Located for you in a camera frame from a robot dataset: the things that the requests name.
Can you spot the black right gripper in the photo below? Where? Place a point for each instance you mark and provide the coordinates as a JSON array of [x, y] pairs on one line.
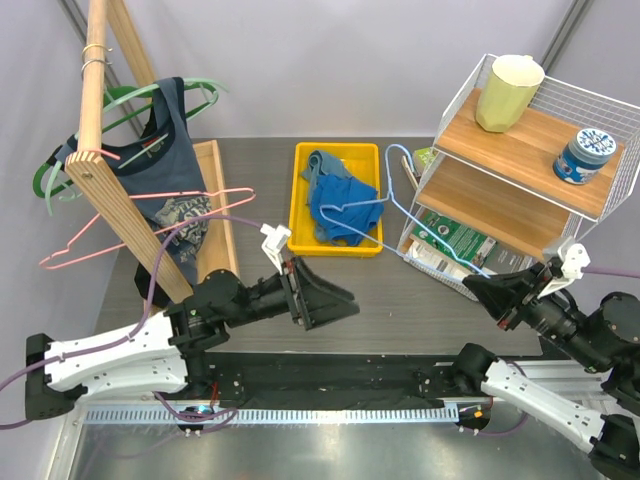
[[499, 294]]

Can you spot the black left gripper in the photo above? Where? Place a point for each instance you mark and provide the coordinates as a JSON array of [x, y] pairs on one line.
[[313, 311]]

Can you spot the light blue wire hanger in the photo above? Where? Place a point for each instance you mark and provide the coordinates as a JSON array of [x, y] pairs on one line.
[[391, 198]]

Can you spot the royal blue tank top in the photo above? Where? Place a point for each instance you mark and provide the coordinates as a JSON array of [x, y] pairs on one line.
[[337, 191]]

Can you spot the light blue tank top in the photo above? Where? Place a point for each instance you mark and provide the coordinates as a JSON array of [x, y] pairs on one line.
[[321, 163]]

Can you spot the dark navy tank top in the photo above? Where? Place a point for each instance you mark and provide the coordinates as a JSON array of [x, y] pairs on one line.
[[168, 190]]

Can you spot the mint green hanger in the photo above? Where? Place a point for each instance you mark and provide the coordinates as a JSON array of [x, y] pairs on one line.
[[169, 104]]

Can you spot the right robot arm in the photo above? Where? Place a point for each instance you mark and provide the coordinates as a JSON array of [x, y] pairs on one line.
[[611, 441]]

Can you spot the wooden clothes rack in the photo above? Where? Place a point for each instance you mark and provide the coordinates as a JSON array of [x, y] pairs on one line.
[[91, 174]]

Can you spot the blue lidded jar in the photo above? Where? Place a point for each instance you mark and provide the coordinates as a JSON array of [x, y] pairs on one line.
[[584, 156]]

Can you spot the green box on shelf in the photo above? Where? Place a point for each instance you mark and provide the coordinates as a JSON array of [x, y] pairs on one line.
[[420, 161]]

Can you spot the pale green mug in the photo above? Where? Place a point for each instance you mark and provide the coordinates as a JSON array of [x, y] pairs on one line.
[[512, 83]]

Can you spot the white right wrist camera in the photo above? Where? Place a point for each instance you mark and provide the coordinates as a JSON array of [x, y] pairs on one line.
[[564, 260]]

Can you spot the white wire wooden shelf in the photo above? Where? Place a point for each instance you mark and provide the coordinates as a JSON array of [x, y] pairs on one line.
[[503, 184]]

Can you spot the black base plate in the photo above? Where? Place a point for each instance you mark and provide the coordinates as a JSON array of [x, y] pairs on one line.
[[296, 381]]

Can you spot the slotted metal rail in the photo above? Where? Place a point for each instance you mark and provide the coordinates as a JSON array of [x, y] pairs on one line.
[[155, 415]]

